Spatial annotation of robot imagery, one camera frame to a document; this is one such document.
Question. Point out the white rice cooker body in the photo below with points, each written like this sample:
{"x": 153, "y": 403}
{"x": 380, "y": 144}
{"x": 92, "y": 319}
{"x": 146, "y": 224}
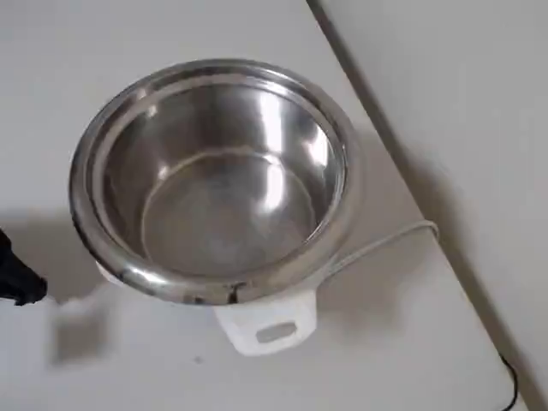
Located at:
{"x": 244, "y": 329}

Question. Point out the steel inner cooking pot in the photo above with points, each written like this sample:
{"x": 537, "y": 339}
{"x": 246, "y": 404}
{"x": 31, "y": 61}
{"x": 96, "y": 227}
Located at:
{"x": 214, "y": 171}

